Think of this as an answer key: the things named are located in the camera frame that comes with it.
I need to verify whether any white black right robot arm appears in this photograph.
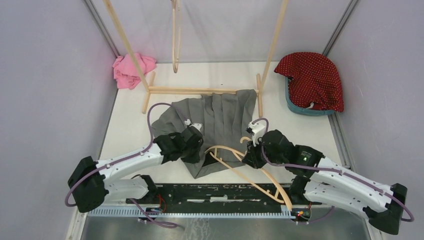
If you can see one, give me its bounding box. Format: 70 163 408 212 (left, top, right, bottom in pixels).
242 127 408 235

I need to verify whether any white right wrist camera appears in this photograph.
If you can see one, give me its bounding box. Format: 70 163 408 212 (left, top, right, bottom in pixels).
246 121 267 147

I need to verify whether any wooden clothes rack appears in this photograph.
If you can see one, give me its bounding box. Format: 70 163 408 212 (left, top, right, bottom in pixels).
101 0 290 119

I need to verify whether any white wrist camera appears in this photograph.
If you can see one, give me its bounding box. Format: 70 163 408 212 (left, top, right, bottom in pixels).
246 121 267 147
184 119 203 132

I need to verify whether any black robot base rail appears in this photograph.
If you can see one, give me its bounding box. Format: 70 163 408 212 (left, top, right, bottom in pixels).
135 183 283 214

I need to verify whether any teal plastic basket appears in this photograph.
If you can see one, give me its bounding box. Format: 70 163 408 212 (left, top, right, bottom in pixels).
285 77 336 117

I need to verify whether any red polka dot cloth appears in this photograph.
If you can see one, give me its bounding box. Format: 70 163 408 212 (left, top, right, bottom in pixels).
274 52 345 113

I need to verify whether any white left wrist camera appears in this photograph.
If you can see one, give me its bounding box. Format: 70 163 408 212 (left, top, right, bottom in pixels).
184 119 203 132

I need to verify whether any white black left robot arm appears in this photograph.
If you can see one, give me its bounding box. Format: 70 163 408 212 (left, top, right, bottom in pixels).
65 123 203 213

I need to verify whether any pink cloth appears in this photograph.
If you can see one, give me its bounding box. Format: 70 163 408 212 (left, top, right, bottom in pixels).
112 52 157 90

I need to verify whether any grey pleated skirt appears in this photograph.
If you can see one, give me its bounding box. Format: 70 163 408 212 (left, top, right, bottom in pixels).
151 89 257 179

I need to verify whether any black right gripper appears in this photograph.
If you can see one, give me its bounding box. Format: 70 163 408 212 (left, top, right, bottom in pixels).
242 135 286 169

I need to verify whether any wooden clothes hanger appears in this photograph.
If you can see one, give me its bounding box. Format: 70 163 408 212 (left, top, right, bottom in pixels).
204 145 293 211

